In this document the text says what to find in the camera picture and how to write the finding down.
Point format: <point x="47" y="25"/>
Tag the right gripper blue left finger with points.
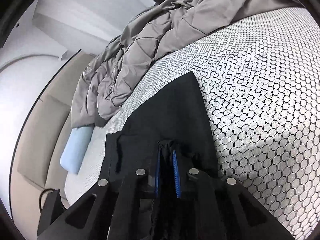
<point x="157" y="172"/>

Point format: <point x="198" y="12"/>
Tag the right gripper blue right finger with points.
<point x="176" y="175"/>

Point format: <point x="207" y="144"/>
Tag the black pants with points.
<point x="175" y="118"/>

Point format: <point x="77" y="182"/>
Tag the light blue pillow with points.
<point x="75" y="148"/>

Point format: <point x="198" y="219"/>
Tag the beige upholstered headboard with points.
<point x="46" y="130"/>

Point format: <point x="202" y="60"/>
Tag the white honeycomb mattress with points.
<point x="259" y="78"/>

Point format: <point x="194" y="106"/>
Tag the grey quilted duvet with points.
<point x="168" y="26"/>

